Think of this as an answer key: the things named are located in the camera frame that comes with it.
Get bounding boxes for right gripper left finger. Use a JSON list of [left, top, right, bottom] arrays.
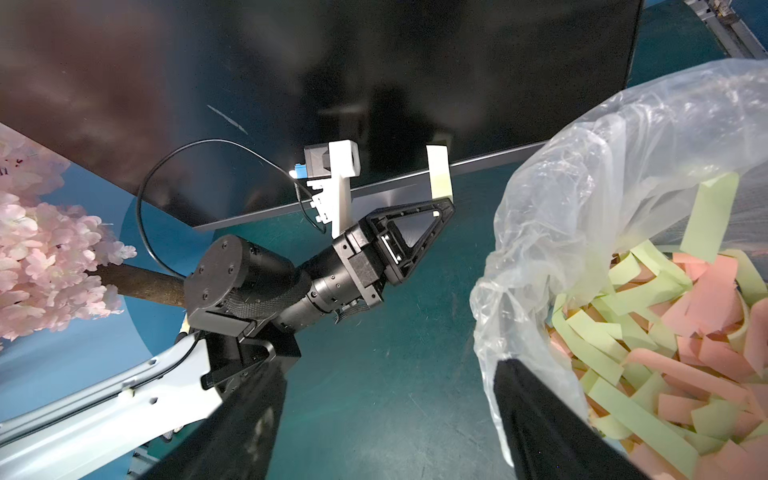
[[142, 363, 287, 479]]

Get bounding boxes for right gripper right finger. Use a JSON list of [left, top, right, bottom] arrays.
[[493, 359, 646, 480]]

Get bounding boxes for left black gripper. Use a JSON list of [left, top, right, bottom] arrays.
[[329, 197, 455, 309]]

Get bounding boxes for green sticky note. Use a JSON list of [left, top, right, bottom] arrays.
[[426, 145, 453, 200]]

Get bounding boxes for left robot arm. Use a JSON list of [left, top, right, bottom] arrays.
[[1, 197, 455, 479]]

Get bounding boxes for pile of discarded sticky notes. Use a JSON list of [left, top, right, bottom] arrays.
[[548, 174, 767, 479]]

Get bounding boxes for black computer monitor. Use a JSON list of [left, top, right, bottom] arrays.
[[1, 1, 643, 226]]

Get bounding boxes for bin with plastic bag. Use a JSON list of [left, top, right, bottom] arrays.
[[469, 59, 767, 477]]

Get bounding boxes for pink cherry blossom tree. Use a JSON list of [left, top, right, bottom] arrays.
[[1, 127, 137, 343]]

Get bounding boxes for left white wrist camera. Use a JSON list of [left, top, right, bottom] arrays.
[[289, 140, 361, 238]]

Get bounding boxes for right aluminium frame post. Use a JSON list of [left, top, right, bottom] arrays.
[[684, 0, 767, 60]]

